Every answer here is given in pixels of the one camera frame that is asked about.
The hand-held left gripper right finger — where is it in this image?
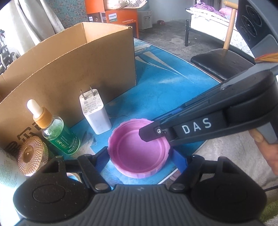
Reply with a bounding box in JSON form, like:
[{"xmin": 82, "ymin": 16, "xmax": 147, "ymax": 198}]
[{"xmin": 169, "ymin": 150, "xmax": 241, "ymax": 193}]

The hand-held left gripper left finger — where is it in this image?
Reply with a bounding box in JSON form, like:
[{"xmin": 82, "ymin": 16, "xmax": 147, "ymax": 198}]
[{"xmin": 40, "ymin": 149, "xmax": 112, "ymax": 193}]

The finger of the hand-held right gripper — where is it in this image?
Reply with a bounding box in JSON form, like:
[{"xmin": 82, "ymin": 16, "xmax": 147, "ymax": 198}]
[
  {"xmin": 138, "ymin": 121, "xmax": 176, "ymax": 143},
  {"xmin": 152, "ymin": 86, "xmax": 227, "ymax": 125}
]

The pink plastic lid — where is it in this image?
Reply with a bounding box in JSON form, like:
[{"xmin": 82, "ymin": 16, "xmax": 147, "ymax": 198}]
[{"xmin": 108, "ymin": 118, "xmax": 174, "ymax": 179}]

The white charger plug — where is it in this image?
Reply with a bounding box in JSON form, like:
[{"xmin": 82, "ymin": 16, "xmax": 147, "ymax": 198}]
[{"xmin": 79, "ymin": 86, "xmax": 112, "ymax": 135}]

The green dropper bottle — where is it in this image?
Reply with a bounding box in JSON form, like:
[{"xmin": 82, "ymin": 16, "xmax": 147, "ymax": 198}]
[{"xmin": 27, "ymin": 99, "xmax": 80, "ymax": 155}]

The dark jar with gold lid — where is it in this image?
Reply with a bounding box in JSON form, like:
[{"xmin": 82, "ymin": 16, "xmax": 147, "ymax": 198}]
[{"xmin": 17, "ymin": 136, "xmax": 49, "ymax": 177}]

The brown cardboard box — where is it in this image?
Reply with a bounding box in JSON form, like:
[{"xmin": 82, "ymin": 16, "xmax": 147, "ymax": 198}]
[{"xmin": 0, "ymin": 22, "xmax": 137, "ymax": 157}]

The white plastic bottle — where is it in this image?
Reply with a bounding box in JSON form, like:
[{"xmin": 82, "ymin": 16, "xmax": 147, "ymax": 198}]
[{"xmin": 0, "ymin": 148, "xmax": 30, "ymax": 192}]

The person's right hand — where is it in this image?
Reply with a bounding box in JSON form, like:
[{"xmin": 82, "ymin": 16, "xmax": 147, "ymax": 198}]
[{"xmin": 249, "ymin": 128, "xmax": 278, "ymax": 174}]

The black cushioned wooden chair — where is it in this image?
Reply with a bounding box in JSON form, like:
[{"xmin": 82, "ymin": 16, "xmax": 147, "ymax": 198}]
[{"xmin": 191, "ymin": 0, "xmax": 257, "ymax": 82}]

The white fluffy towel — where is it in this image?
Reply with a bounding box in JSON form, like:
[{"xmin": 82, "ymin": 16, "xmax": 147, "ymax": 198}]
[{"xmin": 195, "ymin": 128, "xmax": 278, "ymax": 192}]

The pink pillow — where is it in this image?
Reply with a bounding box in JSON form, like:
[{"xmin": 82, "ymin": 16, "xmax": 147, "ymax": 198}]
[{"xmin": 218, "ymin": 7, "xmax": 232, "ymax": 17}]

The purple cloth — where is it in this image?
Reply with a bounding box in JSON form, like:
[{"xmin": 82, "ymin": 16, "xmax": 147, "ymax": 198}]
[{"xmin": 194, "ymin": 3, "xmax": 215, "ymax": 13}]

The white water dispenser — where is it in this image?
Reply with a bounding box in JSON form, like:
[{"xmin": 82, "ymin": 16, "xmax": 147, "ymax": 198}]
[{"xmin": 138, "ymin": 10, "xmax": 153, "ymax": 30}]

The orange appliance carton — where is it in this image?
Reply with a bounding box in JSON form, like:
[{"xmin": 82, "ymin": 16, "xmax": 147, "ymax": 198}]
[{"xmin": 84, "ymin": 0, "xmax": 139, "ymax": 39}]

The white cloth bundle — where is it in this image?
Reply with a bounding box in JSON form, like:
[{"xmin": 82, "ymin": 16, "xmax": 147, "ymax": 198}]
[{"xmin": 115, "ymin": 0, "xmax": 150, "ymax": 9}]

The wheelchair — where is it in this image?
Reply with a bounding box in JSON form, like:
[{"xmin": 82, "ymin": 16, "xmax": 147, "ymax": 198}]
[{"xmin": 0, "ymin": 29, "xmax": 20, "ymax": 72}]

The white curtain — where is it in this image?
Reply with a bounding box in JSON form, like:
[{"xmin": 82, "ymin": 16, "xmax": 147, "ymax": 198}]
[{"xmin": 13, "ymin": 0, "xmax": 66, "ymax": 47}]

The metal frame bed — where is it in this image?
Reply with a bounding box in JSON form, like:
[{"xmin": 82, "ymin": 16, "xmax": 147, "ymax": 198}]
[{"xmin": 185, "ymin": 0, "xmax": 255, "ymax": 57}]

